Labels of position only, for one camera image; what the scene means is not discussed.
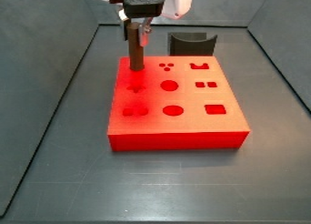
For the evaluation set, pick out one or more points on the red shape sorter block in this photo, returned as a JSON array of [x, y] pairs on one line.
[[175, 105]]

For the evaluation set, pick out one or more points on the dark brown hexagon peg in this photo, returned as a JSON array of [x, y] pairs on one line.
[[135, 49]]

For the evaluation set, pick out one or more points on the black camera box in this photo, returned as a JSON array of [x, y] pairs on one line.
[[143, 8]]

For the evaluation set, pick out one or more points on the black curved peg holder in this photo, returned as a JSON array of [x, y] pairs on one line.
[[191, 44]]

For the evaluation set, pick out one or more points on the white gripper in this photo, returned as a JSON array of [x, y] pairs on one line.
[[174, 10]]

